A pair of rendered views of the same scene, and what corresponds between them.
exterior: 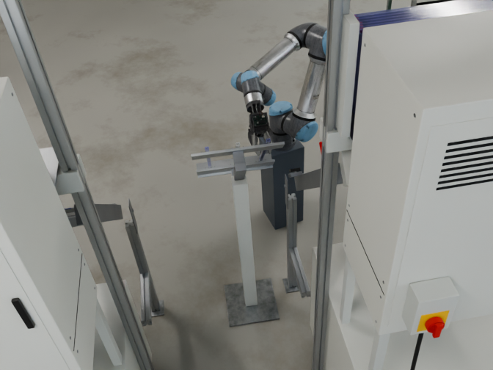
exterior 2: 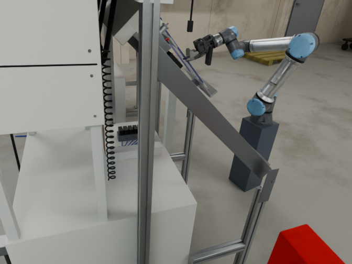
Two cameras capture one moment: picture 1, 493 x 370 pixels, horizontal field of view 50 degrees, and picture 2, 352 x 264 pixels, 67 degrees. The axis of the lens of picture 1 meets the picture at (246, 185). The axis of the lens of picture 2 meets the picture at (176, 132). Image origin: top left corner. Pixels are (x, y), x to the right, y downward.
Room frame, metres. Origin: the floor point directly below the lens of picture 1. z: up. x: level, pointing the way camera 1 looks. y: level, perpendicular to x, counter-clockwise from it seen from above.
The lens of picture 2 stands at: (1.14, -1.63, 1.36)
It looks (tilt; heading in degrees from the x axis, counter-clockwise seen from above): 30 degrees down; 73
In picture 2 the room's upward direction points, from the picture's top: 5 degrees clockwise
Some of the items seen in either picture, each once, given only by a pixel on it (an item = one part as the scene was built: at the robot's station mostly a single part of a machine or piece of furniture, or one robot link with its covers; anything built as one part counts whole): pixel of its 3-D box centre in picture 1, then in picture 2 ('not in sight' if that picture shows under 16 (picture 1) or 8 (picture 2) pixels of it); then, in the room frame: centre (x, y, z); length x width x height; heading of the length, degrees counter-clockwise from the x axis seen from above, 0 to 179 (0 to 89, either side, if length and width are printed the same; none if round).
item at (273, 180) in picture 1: (282, 180); (252, 153); (2.17, -0.20, 0.28); 0.18 x 0.18 x 0.55; 19
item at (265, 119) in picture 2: (281, 134); (262, 114); (2.17, -0.20, 0.60); 0.15 x 0.15 x 0.10
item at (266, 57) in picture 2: not in sight; (268, 54); (4.63, 3.56, 0.06); 1.35 x 0.91 x 0.12; 19
